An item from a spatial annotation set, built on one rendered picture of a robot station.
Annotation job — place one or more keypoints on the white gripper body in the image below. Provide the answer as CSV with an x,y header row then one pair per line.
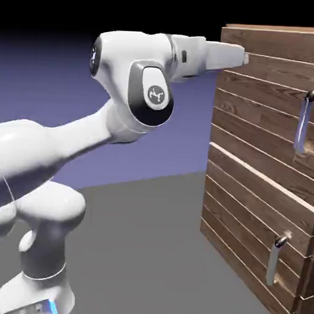
x,y
223,57

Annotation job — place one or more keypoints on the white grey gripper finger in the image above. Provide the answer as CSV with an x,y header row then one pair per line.
x,y
245,58

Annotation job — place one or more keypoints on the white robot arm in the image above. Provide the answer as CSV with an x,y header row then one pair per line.
x,y
70,132

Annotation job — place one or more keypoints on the wood slatted cabinet door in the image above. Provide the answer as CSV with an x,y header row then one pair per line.
x,y
249,215
261,117

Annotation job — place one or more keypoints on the dark wood cabinet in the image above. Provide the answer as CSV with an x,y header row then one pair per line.
x,y
262,151

